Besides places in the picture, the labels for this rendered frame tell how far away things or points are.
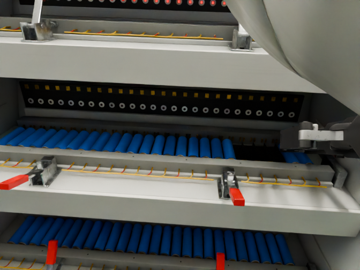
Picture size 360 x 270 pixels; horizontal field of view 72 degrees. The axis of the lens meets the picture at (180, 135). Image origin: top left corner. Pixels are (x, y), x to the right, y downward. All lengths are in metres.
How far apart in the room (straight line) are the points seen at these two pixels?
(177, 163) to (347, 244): 0.27
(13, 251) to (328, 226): 0.51
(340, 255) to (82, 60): 0.46
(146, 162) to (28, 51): 0.21
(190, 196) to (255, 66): 0.19
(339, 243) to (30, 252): 0.51
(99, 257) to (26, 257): 0.13
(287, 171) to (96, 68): 0.30
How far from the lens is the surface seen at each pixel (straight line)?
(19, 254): 0.56
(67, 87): 0.53
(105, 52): 0.34
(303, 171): 0.41
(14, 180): 0.36
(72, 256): 0.52
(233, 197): 0.29
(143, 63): 0.33
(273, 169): 0.40
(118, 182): 0.38
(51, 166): 0.41
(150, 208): 0.36
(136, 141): 0.44
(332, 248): 0.50
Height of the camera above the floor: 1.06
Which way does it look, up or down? 10 degrees down
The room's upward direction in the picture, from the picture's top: 3 degrees clockwise
